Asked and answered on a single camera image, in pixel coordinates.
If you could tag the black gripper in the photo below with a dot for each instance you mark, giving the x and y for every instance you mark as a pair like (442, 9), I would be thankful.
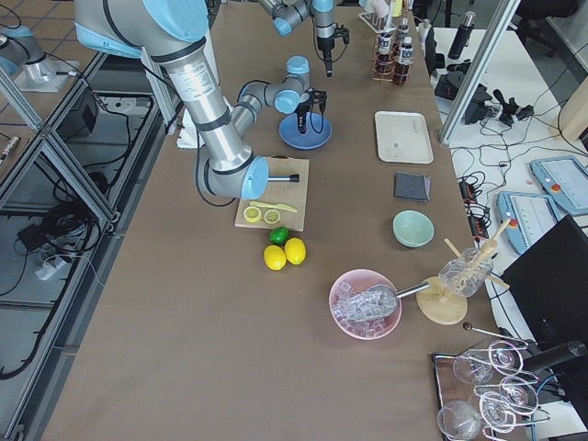
(325, 47)
(303, 109)

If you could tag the blue round plate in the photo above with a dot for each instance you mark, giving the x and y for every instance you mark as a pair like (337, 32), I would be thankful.
(318, 132)

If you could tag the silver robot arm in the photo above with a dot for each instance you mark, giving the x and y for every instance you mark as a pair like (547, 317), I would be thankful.
(174, 35)
(286, 17)

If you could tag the pink cup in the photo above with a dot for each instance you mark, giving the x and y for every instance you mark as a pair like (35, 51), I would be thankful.
(380, 7)

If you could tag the dark drink bottle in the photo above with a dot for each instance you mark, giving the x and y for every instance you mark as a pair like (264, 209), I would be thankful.
(402, 31)

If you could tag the drink bottle white cap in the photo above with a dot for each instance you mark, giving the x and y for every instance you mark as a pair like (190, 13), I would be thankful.
(404, 62)

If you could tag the steel muddler black tip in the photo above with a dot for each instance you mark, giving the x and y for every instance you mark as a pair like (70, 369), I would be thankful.
(294, 178)

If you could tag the cream rabbit tray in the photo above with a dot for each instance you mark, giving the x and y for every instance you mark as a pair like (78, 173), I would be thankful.
(403, 138)

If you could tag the wooden cutting board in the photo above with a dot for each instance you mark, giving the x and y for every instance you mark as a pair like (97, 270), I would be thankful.
(293, 194)

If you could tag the yellow plastic knife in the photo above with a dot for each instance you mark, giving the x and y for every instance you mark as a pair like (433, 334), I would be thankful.
(278, 206)

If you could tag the lemon slice lower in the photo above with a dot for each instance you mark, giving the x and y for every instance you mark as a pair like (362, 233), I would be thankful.
(272, 216)

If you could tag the grey folded cloth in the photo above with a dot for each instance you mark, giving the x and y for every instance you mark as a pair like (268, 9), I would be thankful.
(412, 187)

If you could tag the black water bottle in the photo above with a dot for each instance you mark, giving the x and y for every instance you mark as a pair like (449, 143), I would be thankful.
(461, 39)

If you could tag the green lime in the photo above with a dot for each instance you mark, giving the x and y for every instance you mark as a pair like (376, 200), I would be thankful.
(279, 236)

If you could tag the yellow lemon upper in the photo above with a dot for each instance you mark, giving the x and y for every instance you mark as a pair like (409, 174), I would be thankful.
(295, 251)

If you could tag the yellow lemon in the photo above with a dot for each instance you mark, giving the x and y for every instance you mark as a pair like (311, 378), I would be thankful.
(295, 251)
(274, 257)

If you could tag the green bowl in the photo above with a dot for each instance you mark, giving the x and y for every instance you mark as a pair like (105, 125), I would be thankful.
(412, 228)

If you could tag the yellow lemon lower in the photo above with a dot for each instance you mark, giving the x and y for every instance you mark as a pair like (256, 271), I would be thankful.
(274, 257)

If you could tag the pink bowl of ice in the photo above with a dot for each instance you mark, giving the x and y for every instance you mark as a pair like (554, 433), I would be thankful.
(362, 315)

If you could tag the metal ice scoop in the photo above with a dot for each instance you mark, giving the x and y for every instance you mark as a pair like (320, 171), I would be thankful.
(390, 296)

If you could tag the clear glass on stand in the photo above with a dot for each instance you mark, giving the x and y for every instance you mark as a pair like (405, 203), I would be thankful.
(465, 274)

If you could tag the blue teach pendant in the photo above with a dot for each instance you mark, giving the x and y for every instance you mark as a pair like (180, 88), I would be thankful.
(532, 215)

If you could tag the wooden glass tree stand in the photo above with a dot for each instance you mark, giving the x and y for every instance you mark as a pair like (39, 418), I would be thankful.
(445, 300)

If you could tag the black monitor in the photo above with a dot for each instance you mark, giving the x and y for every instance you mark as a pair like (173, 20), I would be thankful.
(549, 284)

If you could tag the white wire cup rack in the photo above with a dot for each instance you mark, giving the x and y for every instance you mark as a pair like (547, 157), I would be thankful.
(378, 25)

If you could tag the copper wire bottle rack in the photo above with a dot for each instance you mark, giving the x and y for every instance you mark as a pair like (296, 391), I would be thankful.
(393, 57)

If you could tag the aluminium frame post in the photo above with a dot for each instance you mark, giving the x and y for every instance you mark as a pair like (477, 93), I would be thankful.
(489, 43)

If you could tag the wire glass rack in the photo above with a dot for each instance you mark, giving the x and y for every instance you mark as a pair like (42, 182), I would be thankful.
(485, 392)

